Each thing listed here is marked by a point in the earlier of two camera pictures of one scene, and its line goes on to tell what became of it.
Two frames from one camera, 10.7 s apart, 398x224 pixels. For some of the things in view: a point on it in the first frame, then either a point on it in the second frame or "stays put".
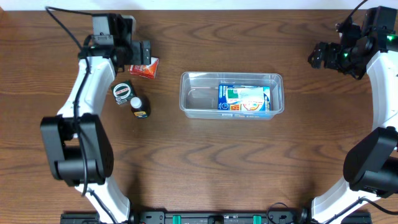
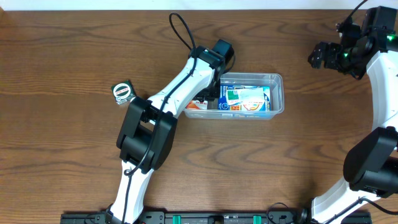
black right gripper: (325, 55) stays put
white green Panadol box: (245, 96) stays put
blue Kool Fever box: (263, 105) stays put
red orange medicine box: (145, 71) → (196, 104)
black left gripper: (140, 53) → (218, 93)
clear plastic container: (198, 94) stays put
